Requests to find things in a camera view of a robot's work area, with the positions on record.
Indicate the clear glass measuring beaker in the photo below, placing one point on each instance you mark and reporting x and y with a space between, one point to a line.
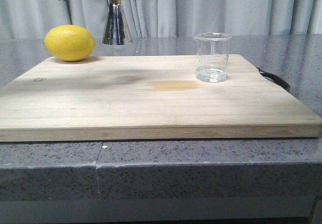
212 56

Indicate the light wooden cutting board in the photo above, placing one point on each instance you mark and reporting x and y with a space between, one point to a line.
148 97

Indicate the steel double jigger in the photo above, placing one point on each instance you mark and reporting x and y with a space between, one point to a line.
116 30

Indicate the grey curtain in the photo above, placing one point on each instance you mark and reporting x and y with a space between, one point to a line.
22 19

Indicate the yellow lemon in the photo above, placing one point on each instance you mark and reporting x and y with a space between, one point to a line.
69 42

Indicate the black cutting board handle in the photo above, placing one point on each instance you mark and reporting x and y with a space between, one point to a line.
275 79

